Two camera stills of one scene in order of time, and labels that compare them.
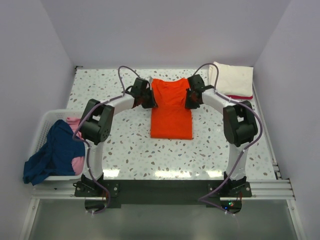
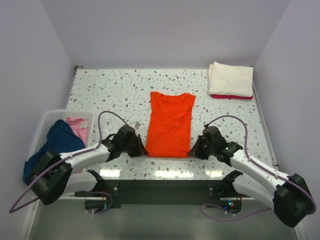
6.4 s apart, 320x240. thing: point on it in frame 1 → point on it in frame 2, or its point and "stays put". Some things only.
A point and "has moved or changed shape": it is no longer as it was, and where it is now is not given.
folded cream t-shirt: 233,80 stays put
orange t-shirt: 170,119 has moved or changed shape
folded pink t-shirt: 239,97 stays put
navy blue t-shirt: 55,159 stays put
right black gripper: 188,105 → 195,151
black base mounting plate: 215,193 stays put
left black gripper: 152,103 → 140,150
